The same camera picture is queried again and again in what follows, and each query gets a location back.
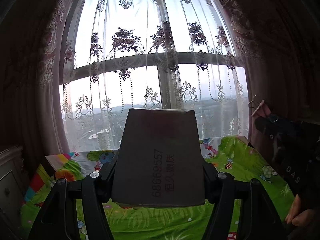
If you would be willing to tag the white box red text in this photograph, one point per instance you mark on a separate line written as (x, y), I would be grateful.
(160, 155)

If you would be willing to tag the window frame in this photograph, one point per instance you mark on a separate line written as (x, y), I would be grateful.
(140, 61)

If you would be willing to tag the pink drape curtain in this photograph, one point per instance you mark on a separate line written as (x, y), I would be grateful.
(275, 55)
(30, 80)

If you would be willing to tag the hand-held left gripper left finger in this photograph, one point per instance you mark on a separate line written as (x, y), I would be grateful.
(107, 180)

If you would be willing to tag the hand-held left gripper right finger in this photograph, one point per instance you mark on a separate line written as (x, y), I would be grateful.
(208, 182)

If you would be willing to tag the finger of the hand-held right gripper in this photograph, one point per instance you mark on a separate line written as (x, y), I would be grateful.
(265, 125)

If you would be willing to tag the white carved dresser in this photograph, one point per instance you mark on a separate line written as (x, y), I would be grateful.
(10, 180)

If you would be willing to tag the person's right hand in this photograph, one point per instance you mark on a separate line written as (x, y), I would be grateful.
(302, 212)

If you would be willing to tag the sheer lace curtain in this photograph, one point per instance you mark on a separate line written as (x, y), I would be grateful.
(125, 80)

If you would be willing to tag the cartoon printed green tablecloth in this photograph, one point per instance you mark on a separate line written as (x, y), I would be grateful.
(237, 160)

